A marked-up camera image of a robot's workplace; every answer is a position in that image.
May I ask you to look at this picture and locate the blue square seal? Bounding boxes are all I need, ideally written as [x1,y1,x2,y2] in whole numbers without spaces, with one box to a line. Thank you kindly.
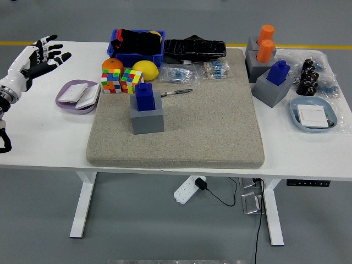
[134,82,156,112]
[266,59,291,86]

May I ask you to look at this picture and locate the blue plastic bin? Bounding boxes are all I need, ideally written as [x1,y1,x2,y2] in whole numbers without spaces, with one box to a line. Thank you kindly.
[106,29,166,68]

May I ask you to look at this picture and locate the grey square seal holder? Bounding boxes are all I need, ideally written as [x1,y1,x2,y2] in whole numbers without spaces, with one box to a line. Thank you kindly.
[245,36,277,56]
[245,50,278,83]
[130,92,165,135]
[252,68,295,108]

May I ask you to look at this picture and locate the small metal multitool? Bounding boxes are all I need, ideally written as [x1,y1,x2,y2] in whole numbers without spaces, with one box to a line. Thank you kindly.
[161,88,194,97]

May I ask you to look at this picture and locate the clear bag brown resistors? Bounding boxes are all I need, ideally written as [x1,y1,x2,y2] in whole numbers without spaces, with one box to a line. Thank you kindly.
[195,59,232,80]

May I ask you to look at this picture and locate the clear bag blue parts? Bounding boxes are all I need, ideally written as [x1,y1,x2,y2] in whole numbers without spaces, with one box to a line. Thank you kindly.
[316,71,340,99]

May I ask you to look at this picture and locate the clear bag blue resistors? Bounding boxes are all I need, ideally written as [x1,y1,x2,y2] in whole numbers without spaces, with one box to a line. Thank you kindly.
[157,62,200,86]

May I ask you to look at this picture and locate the orange fruit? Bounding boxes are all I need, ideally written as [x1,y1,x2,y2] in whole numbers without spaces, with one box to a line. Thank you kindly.
[102,57,125,74]

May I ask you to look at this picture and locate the thin black adapter cable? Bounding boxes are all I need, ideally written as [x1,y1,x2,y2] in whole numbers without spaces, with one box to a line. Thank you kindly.
[205,177,239,207]

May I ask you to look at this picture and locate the black table control panel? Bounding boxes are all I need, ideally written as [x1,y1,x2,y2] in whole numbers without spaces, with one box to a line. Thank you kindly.
[286,179,331,188]

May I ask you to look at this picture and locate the white switch panel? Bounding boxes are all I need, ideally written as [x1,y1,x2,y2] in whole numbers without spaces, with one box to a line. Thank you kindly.
[296,104,331,129]
[74,84,101,111]
[58,83,89,104]

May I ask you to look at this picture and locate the multicoloured puzzle cube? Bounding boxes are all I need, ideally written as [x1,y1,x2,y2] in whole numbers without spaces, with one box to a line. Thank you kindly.
[120,69,145,94]
[100,69,122,95]

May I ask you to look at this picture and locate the purple shallow dish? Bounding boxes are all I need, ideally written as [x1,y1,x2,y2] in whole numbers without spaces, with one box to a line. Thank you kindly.
[55,79,101,115]

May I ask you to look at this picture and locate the light blue shallow dish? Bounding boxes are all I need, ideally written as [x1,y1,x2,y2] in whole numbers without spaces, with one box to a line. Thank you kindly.
[289,96,338,134]

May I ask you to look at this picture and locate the yellow lemon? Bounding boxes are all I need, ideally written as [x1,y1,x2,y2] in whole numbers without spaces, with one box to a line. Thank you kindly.
[131,60,160,81]

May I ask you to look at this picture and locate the grey-brown mat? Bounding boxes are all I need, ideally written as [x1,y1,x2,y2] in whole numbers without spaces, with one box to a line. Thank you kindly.
[85,48,265,170]

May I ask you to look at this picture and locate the shiny metal bracket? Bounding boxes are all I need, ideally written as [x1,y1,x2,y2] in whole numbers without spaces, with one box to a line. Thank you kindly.
[238,177,262,190]
[241,191,265,216]

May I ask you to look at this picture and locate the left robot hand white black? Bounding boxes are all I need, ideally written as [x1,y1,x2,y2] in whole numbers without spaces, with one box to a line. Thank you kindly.
[0,34,73,94]

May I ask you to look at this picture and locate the long black cable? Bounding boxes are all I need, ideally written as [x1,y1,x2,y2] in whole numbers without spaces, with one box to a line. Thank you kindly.
[252,178,266,264]

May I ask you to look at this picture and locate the orange cylinder seal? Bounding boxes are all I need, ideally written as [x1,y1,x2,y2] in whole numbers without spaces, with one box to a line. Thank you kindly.
[256,38,276,63]
[257,24,276,46]

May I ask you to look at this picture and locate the white table leg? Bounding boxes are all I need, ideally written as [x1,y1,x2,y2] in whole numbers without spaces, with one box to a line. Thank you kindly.
[262,178,284,246]
[69,171,97,239]

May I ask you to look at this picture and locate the black wrapped tray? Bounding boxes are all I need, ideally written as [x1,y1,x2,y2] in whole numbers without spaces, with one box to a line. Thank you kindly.
[163,35,227,63]

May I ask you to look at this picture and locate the white power strip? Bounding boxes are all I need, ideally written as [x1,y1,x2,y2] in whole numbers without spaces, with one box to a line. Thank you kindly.
[173,175,206,206]

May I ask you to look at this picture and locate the black cloth bundle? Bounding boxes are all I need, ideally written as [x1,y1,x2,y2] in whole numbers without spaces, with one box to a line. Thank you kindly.
[111,28,162,54]

